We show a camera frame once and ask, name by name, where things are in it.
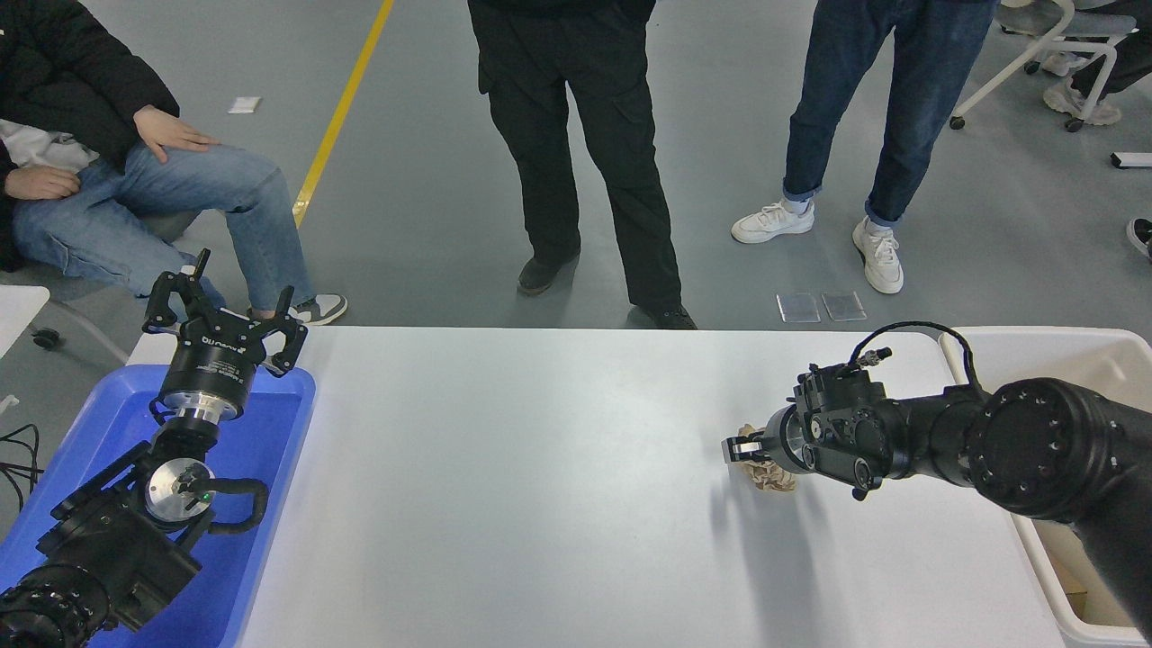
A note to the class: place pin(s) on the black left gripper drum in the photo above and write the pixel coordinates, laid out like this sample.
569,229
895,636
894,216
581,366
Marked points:
211,364

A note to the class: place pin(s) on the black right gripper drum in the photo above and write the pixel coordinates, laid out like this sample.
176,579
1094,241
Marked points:
776,441

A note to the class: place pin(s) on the tan paper ball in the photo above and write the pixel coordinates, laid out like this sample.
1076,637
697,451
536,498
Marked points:
774,480

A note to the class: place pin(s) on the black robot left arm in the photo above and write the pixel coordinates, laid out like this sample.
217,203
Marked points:
99,540

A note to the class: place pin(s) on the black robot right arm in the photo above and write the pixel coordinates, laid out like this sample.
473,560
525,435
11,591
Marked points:
1035,450

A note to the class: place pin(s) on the person's left hand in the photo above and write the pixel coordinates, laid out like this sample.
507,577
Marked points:
166,130

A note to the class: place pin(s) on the person's right hand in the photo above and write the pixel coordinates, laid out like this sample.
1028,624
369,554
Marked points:
40,183

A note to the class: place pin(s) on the blue plastic tray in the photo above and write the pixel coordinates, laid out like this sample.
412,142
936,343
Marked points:
261,432

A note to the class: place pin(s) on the person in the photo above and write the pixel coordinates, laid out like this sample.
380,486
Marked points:
207,180
837,90
549,135
1116,67

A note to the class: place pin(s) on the grey office chair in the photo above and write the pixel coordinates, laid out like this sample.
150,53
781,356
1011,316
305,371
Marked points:
47,338

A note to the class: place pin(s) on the small white table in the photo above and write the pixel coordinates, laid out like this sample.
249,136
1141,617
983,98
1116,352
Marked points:
18,315

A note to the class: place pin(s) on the white paper scrap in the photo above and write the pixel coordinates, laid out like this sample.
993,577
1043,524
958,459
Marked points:
244,104

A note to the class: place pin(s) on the large pale bin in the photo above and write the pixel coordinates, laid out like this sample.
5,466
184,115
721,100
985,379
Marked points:
1062,355

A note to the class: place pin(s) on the black shoe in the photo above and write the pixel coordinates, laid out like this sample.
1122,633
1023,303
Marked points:
1141,238

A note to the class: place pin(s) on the white flat bar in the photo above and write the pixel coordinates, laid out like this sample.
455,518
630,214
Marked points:
1132,160

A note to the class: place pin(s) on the white office chair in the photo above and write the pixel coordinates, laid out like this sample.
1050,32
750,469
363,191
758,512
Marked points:
1093,27

